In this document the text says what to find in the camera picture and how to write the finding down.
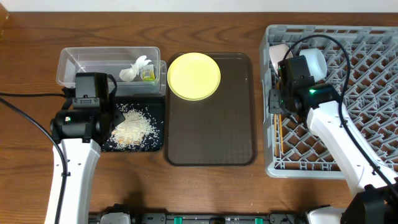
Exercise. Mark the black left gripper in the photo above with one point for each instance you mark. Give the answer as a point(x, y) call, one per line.
point(116, 117)

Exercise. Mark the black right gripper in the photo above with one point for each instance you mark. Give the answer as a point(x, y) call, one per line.
point(274, 101)

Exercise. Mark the leftover white rice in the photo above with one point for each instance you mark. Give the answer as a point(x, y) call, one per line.
point(138, 131)

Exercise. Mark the light blue plastic bowl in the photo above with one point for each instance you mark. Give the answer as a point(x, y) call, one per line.
point(316, 63)

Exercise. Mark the white paper napkin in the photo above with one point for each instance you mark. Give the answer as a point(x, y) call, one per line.
point(129, 74)

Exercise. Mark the pink plastic bowl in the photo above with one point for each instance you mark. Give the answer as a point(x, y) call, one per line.
point(277, 53)

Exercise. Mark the silver green snack wrapper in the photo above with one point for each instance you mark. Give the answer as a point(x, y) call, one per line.
point(147, 73)

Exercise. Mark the yellow plastic plate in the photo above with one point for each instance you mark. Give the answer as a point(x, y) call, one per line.
point(193, 76)

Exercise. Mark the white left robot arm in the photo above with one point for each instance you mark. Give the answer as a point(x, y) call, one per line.
point(74, 167)

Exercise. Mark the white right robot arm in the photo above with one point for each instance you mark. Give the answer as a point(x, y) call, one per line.
point(372, 184)

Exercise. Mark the black food waste tray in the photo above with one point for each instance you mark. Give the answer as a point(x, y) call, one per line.
point(157, 109)

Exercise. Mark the clear plastic waste bin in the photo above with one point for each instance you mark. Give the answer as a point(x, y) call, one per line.
point(112, 60)

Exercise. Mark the grey plastic dishwasher rack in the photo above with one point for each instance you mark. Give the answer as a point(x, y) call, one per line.
point(362, 58)

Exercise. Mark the dark brown serving tray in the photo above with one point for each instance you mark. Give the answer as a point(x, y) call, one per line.
point(219, 130)

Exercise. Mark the black rail with green clips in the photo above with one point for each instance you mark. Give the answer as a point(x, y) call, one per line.
point(119, 213)

